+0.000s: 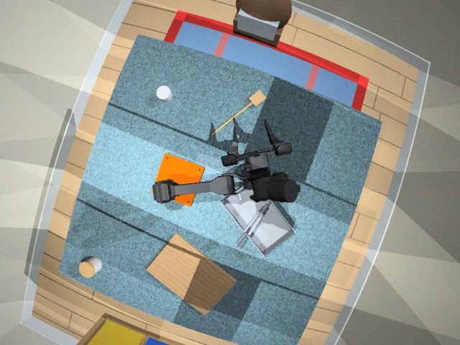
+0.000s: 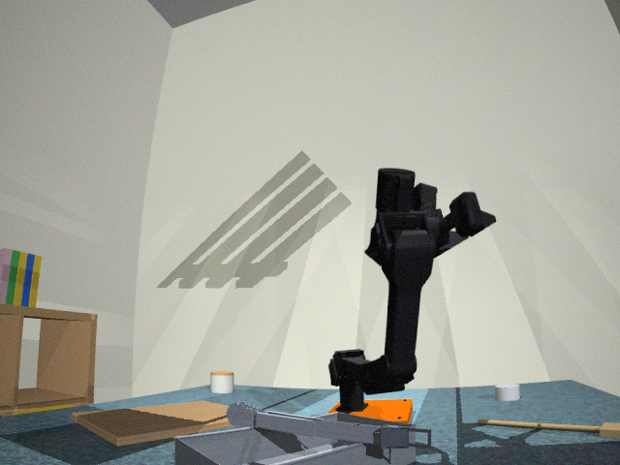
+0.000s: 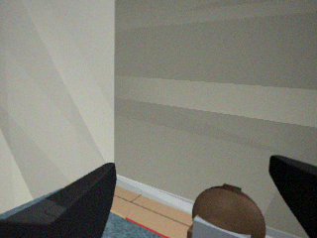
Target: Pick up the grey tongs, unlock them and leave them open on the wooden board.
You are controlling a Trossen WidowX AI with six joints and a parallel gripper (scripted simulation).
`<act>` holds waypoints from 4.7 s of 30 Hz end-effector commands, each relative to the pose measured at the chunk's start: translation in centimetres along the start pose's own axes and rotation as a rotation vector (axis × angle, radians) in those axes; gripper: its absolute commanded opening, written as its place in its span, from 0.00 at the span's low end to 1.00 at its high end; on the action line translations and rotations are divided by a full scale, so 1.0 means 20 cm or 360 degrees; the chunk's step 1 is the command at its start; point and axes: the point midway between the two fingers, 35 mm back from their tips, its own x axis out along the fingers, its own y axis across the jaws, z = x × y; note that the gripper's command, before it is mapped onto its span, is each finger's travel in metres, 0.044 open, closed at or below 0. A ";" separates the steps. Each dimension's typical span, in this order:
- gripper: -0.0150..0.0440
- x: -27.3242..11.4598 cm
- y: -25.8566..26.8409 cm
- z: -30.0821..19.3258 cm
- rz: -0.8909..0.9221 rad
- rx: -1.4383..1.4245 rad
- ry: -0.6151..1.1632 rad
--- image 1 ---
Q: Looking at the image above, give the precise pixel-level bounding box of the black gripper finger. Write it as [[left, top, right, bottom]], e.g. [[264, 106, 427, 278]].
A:
[[264, 119, 285, 145], [227, 126, 238, 154]]

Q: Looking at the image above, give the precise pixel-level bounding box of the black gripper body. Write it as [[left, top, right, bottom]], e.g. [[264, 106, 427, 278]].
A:
[[221, 143, 292, 182]]

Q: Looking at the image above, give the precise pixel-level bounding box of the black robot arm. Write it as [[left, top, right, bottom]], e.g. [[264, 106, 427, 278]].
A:
[[152, 154, 301, 204]]

